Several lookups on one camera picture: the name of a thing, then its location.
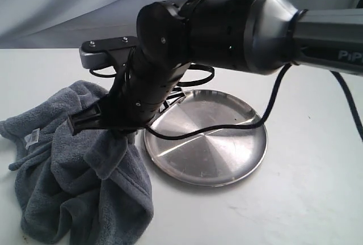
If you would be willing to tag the grey fleece towel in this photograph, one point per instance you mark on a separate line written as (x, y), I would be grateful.
(93, 186)

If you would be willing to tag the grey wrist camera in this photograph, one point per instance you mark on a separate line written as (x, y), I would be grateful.
(99, 54)

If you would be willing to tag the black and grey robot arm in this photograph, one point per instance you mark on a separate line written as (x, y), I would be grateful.
(173, 36)

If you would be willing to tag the round stainless steel plate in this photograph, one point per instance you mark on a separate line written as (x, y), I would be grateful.
(212, 159)

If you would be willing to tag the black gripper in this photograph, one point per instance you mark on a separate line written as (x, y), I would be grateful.
(147, 88)

